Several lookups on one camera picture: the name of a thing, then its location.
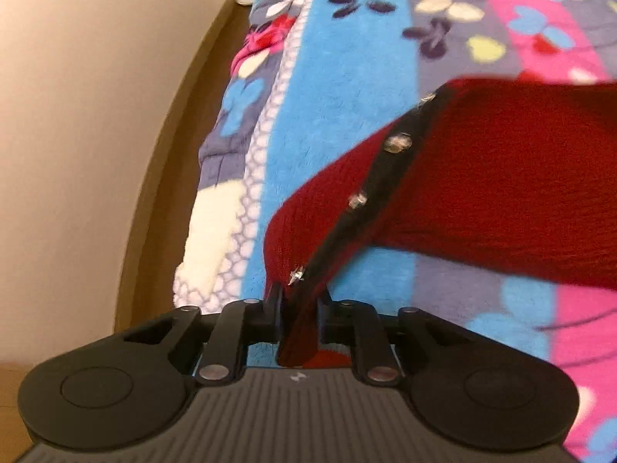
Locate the colourful butterfly printed blanket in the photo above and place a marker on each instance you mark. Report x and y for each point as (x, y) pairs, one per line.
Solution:
(347, 82)

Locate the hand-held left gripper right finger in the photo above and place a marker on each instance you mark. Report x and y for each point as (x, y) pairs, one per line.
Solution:
(328, 319)

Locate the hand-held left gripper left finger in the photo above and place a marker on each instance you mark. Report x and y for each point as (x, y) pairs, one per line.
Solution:
(271, 316)

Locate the red knit cardigan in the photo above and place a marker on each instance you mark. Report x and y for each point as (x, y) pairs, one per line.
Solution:
(506, 178)

